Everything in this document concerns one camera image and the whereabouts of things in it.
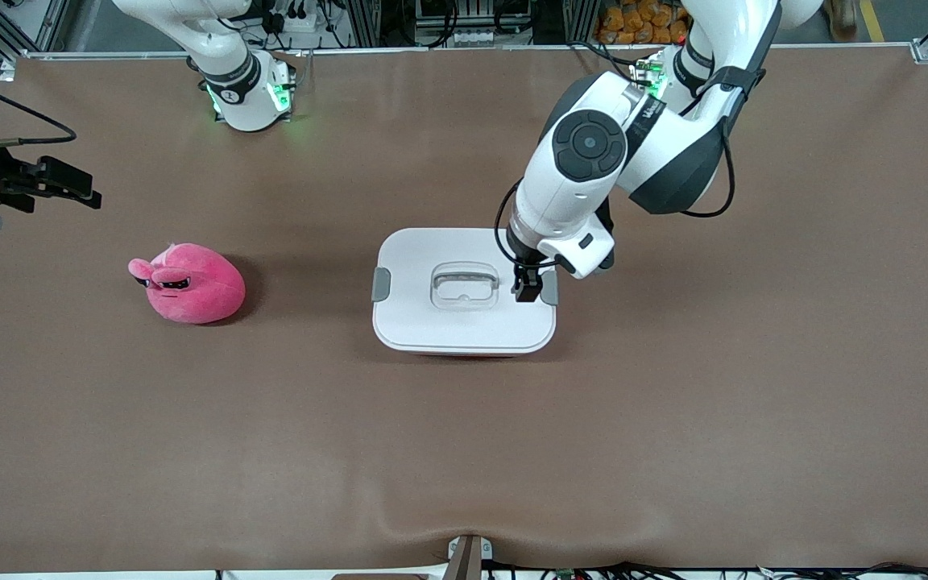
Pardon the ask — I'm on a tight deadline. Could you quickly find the white box lid with handle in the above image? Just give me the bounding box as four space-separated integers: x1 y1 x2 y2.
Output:
373 228 559 355

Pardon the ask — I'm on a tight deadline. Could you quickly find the pink plush toy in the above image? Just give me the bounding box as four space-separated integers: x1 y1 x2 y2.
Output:
128 243 246 325

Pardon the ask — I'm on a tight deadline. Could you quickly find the pink plastic storage box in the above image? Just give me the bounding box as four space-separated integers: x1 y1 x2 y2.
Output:
400 348 533 358

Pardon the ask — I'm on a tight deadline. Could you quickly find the white multi-socket strip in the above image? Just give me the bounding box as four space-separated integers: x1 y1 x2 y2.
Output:
444 28 505 48

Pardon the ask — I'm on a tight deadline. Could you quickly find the orange packaged goods pile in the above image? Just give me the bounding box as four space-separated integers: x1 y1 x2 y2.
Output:
597 0 690 45

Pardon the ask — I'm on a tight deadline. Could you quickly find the brown table mat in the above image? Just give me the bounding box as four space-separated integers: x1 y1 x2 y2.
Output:
0 44 928 574

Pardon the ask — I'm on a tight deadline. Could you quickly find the white power strip with plugs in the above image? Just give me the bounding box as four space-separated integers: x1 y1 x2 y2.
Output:
267 0 324 33

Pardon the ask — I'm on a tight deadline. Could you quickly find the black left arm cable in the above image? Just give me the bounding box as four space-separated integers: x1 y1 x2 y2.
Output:
495 40 767 271

